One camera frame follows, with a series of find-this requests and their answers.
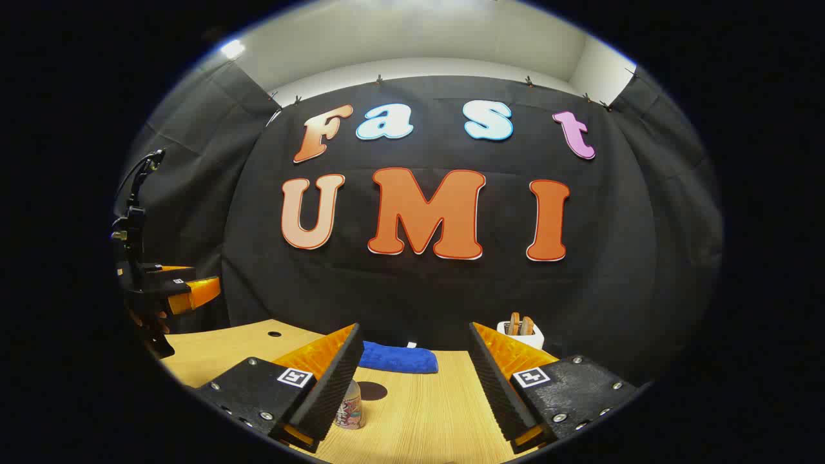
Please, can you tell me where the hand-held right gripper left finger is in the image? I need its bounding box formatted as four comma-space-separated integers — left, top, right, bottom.
193, 322, 365, 453

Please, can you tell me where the blue towel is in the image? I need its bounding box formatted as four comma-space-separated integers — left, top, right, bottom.
358, 341, 440, 374

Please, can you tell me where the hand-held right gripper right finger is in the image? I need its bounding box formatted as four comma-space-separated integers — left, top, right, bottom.
469, 321, 639, 454

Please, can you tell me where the silver water bottle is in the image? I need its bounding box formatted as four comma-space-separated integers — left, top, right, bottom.
335, 379, 365, 430

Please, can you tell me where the white toaster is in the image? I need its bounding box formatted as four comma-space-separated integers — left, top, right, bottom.
496, 320, 545, 352

